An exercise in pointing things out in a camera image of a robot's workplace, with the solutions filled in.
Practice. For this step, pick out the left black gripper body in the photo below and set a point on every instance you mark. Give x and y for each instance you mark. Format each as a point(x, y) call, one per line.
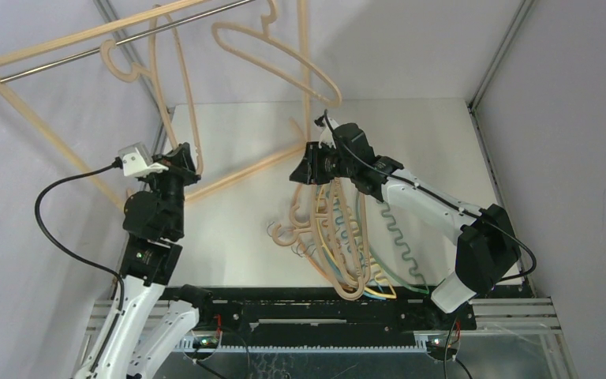
point(170, 185)

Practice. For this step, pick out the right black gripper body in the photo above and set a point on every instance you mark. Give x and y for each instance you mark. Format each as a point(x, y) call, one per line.
point(312, 164)

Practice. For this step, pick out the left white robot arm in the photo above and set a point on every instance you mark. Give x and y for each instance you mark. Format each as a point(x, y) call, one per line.
point(154, 221)

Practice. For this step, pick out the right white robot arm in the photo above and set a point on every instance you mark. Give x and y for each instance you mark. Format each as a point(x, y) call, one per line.
point(485, 242)

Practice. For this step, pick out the metal hanging rod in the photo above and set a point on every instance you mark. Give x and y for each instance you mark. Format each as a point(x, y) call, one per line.
point(149, 32)

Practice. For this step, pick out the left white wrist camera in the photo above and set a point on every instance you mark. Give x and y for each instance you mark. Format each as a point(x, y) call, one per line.
point(138, 163)

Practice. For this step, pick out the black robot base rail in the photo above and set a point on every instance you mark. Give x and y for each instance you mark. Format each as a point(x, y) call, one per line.
point(312, 317)

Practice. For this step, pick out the right aluminium frame post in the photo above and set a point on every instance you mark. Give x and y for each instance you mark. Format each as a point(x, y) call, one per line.
point(510, 36)

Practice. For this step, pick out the green wavy wire hanger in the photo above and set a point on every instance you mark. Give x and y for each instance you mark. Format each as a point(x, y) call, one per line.
point(406, 255)

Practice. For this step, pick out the wooden clothes rack frame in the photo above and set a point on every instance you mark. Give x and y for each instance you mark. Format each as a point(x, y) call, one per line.
point(105, 48)

